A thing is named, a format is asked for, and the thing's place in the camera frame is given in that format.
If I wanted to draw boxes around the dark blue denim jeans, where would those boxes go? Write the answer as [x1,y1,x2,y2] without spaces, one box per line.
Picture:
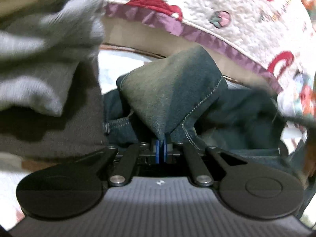
[102,45,309,178]

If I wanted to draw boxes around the grey and dark clothes pile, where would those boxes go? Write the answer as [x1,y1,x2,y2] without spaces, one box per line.
[1,0,107,159]

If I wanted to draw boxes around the white red quilted bedspread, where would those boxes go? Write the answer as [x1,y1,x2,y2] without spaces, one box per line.
[105,0,315,120]

